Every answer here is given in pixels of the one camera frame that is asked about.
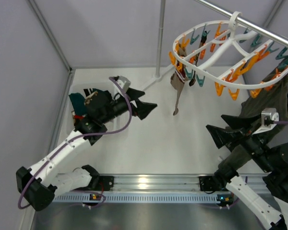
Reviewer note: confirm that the dark teal sock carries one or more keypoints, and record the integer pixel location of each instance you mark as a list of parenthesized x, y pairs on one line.
[(77, 101)]

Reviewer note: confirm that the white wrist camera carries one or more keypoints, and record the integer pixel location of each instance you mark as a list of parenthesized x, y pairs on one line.
[(268, 117), (123, 83)]

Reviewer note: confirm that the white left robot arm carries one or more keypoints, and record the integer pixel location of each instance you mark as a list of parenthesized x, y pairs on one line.
[(102, 109)]

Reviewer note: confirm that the white drying rack stand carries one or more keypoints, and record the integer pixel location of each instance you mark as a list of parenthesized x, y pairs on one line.
[(158, 75)]

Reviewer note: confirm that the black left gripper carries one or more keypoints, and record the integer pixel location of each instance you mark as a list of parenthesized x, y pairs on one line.
[(133, 105)]

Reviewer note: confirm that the beige brown argyle sock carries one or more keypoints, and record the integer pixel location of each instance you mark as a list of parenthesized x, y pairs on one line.
[(90, 97)]

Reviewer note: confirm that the tan maroon striped sock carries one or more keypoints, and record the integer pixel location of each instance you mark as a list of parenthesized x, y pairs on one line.
[(179, 78)]

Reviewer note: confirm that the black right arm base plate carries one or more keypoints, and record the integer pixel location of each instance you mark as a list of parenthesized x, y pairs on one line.
[(215, 183)]

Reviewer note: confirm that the aluminium mounting rail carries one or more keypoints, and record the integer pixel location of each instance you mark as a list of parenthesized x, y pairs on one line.
[(158, 184)]

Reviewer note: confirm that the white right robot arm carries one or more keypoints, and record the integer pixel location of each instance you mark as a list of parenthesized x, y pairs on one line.
[(274, 163)]

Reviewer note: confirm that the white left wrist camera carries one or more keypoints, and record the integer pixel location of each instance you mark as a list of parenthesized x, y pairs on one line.
[(123, 83)]

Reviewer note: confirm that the white oval clip hanger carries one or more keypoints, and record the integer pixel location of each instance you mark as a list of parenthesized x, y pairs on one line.
[(232, 49)]

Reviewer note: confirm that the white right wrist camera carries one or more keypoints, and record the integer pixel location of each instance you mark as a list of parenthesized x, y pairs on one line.
[(268, 117)]

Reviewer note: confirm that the red white sock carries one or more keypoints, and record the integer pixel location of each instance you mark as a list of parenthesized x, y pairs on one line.
[(76, 118)]

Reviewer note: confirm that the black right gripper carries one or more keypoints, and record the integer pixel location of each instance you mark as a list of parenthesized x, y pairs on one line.
[(238, 133)]

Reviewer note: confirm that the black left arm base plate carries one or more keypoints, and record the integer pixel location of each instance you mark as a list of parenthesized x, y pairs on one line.
[(101, 183)]

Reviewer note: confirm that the dark green drawstring shorts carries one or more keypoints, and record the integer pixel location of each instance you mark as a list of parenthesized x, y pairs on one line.
[(269, 106)]

